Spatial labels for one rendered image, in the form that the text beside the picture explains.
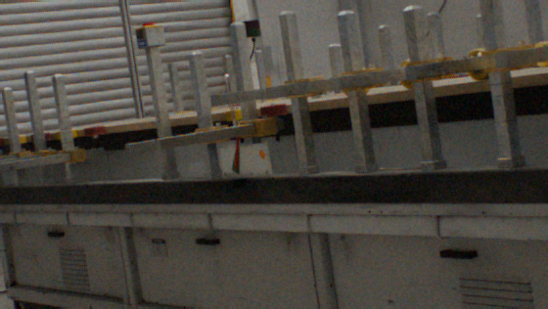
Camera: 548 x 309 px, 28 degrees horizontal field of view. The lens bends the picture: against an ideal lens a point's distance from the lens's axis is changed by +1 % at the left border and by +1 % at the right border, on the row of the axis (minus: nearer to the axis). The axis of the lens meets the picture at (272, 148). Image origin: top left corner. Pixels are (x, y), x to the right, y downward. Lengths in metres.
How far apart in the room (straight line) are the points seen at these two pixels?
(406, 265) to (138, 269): 1.61
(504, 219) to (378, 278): 0.81
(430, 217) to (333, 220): 0.39
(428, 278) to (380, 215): 0.33
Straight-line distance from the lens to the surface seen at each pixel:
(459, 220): 2.76
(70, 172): 4.41
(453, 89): 2.90
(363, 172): 2.94
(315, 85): 2.80
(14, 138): 4.86
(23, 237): 5.56
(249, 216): 3.45
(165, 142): 3.12
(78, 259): 5.05
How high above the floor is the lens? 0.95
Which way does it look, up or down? 3 degrees down
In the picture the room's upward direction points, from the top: 8 degrees counter-clockwise
